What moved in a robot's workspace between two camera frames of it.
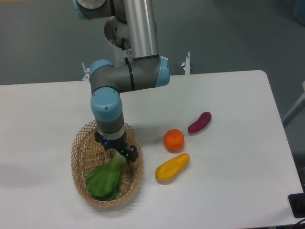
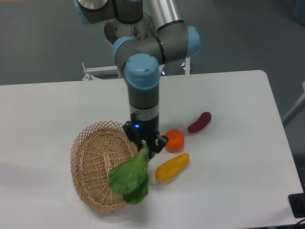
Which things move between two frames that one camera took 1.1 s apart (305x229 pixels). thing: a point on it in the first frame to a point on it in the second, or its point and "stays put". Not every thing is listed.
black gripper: x=119 y=143 to x=148 y=130
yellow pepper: x=172 y=167 stays put
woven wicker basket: x=87 y=155 stays put
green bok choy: x=104 y=182 to x=129 y=178
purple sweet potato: x=204 y=119 stays put
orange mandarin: x=174 y=140 stays put
